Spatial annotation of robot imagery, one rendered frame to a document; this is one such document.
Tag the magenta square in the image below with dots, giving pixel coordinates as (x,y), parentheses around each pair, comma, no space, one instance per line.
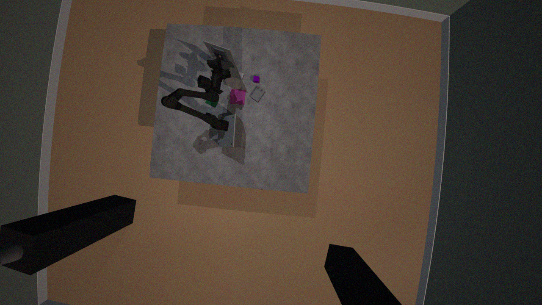
(237,96)

